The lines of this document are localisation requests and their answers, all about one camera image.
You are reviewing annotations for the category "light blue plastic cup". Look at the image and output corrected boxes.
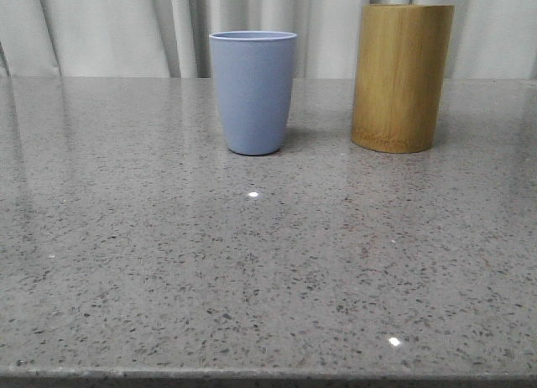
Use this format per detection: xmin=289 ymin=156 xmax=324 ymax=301
xmin=209 ymin=30 xmax=297 ymax=156

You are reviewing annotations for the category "bamboo cylindrical holder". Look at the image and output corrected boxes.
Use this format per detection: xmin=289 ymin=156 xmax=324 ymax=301
xmin=352 ymin=4 xmax=455 ymax=153

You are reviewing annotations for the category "white pleated curtain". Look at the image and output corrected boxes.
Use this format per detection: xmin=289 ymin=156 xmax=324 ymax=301
xmin=1 ymin=0 xmax=536 ymax=79

